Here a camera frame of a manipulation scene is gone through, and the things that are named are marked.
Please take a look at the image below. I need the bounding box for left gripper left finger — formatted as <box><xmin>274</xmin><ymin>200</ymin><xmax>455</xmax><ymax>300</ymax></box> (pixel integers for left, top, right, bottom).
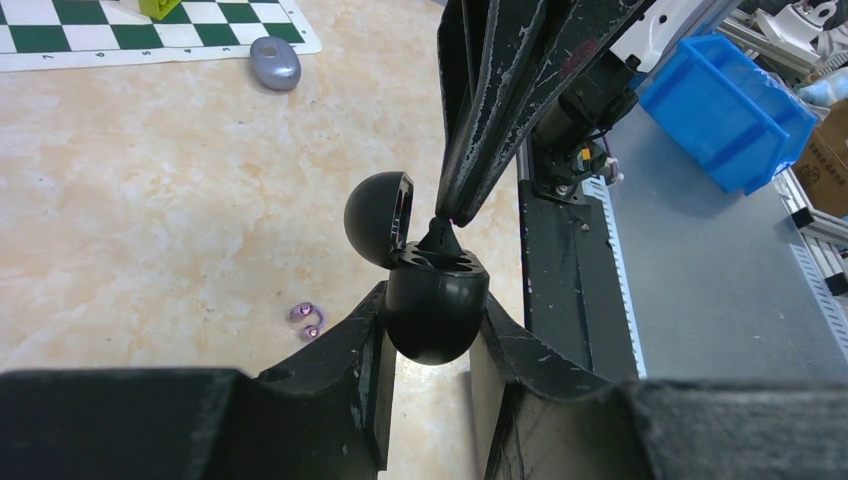
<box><xmin>1</xmin><ymin>283</ymin><xmax>395</xmax><ymax>479</ymax></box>

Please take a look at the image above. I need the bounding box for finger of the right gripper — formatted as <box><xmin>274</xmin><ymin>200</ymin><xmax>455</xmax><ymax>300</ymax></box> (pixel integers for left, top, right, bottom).
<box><xmin>450</xmin><ymin>0</ymin><xmax>652</xmax><ymax>227</ymax></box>
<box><xmin>435</xmin><ymin>1</ymin><xmax>548</xmax><ymax>219</ymax></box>

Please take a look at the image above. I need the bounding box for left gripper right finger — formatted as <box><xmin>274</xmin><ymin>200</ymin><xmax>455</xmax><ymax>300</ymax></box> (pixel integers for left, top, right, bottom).
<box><xmin>471</xmin><ymin>298</ymin><xmax>847</xmax><ymax>479</ymax></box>

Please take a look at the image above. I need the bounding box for black earbud charging case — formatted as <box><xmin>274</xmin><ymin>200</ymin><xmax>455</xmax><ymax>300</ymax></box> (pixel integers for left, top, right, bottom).
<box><xmin>344</xmin><ymin>171</ymin><xmax>490</xmax><ymax>365</ymax></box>

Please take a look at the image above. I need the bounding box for grey purple charging case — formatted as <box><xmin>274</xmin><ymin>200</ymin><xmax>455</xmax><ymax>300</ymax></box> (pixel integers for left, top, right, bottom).
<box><xmin>249</xmin><ymin>36</ymin><xmax>302</xmax><ymax>91</ymax></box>

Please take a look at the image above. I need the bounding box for purple earbud lower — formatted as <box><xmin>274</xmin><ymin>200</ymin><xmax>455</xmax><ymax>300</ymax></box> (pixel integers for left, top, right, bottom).
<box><xmin>287</xmin><ymin>302</ymin><xmax>327</xmax><ymax>343</ymax></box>

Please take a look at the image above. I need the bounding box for blue plastic bin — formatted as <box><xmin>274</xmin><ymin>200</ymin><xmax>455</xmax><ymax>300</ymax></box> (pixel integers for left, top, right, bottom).
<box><xmin>640</xmin><ymin>34</ymin><xmax>818</xmax><ymax>195</ymax></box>

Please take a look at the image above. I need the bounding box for cardboard box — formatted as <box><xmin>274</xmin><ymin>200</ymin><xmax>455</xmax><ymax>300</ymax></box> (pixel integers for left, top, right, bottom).
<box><xmin>792</xmin><ymin>99</ymin><xmax>847</xmax><ymax>218</ymax></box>

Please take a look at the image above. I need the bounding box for yellow green block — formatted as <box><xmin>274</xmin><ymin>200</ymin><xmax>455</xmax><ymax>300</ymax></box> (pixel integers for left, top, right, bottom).
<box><xmin>138</xmin><ymin>0</ymin><xmax>181</xmax><ymax>20</ymax></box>

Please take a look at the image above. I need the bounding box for green white chessboard mat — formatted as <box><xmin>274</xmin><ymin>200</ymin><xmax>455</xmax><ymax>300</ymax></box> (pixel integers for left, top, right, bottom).
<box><xmin>1</xmin><ymin>1</ymin><xmax>322</xmax><ymax>72</ymax></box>

